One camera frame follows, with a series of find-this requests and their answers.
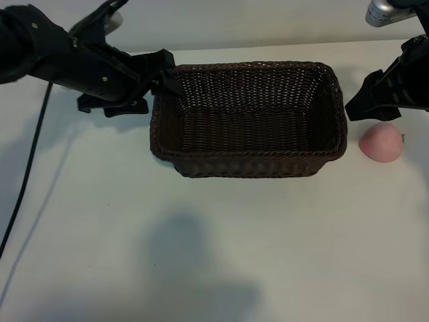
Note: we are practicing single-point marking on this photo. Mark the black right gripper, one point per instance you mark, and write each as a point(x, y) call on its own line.
point(414, 77)

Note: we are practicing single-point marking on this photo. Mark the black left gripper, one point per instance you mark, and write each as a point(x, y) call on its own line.
point(104, 73)

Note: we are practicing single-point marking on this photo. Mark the pink peach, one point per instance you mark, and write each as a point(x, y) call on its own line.
point(382, 142)

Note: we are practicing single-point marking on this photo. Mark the dark brown woven basket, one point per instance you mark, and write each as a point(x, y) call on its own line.
point(248, 131)

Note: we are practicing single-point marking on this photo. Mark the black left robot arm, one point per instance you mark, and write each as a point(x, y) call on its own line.
point(30, 47)

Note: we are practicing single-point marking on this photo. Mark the silver metal cylinder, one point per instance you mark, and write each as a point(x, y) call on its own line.
point(117, 20)
point(378, 13)

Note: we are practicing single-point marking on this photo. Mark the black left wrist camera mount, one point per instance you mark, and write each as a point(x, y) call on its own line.
point(114, 107)

